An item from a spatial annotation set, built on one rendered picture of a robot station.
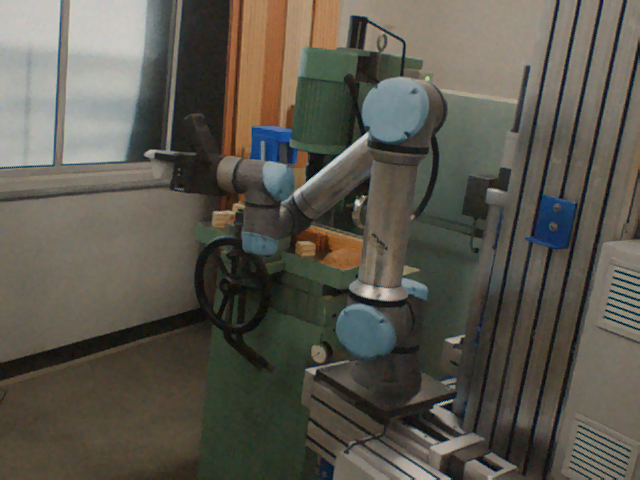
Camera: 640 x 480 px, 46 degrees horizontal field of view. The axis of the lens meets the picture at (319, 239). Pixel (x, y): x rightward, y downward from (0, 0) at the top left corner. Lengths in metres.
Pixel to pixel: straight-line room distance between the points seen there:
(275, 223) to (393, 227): 0.27
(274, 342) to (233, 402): 0.29
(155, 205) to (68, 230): 0.49
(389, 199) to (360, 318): 0.23
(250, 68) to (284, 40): 0.32
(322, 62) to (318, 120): 0.17
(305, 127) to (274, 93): 1.72
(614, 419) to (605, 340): 0.14
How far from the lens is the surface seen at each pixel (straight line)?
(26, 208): 3.23
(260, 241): 1.54
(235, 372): 2.50
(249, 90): 3.79
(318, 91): 2.28
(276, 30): 3.99
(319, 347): 2.18
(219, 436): 2.64
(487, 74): 4.55
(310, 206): 1.61
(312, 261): 2.21
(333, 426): 1.74
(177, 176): 1.65
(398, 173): 1.38
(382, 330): 1.42
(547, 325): 1.54
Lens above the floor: 1.48
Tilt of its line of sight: 14 degrees down
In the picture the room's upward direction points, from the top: 8 degrees clockwise
